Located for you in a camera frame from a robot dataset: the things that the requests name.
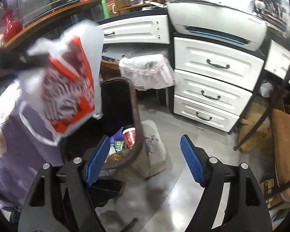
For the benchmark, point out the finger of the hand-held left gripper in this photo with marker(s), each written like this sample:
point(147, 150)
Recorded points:
point(29, 61)

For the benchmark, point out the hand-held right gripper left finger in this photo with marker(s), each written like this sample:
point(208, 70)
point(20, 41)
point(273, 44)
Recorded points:
point(96, 164)

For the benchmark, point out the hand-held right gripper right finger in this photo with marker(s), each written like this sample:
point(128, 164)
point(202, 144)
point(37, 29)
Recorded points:
point(192, 160)

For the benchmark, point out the red paper cup black lid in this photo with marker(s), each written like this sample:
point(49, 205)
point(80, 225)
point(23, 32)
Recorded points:
point(130, 137)

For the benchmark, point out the white orange plastic bag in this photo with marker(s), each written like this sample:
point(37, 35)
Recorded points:
point(70, 82)

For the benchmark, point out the dark trash bin brown rim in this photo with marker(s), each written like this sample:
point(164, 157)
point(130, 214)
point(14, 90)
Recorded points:
point(118, 101)

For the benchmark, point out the orange plastic bottle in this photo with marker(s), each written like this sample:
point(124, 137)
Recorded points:
point(116, 157)

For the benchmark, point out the purple plastic bag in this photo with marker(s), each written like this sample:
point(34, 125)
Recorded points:
point(117, 135)

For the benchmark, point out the red vase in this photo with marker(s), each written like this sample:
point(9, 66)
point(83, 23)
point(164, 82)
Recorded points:
point(12, 27)

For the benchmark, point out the printed beige footstool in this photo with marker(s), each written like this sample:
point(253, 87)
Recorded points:
point(153, 152)

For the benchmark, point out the orange wooden counter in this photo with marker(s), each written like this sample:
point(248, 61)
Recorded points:
point(50, 19)

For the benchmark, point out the glass display case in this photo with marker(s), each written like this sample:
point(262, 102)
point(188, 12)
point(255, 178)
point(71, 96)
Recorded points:
point(43, 2)

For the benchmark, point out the white desk with drawers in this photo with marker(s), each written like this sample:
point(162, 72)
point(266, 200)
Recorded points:
point(207, 96)

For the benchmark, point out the green bottle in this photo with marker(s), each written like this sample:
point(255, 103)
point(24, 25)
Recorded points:
point(105, 8)

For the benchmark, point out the brown seat metal chair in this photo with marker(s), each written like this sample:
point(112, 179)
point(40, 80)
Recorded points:
point(285, 149)

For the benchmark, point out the stool with pink frilled cover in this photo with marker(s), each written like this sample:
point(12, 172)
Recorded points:
point(147, 72)

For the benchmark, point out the small white plastic bag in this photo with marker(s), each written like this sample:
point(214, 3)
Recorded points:
point(265, 88)

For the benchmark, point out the grey printer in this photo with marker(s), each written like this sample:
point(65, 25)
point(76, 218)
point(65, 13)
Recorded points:
point(207, 17)

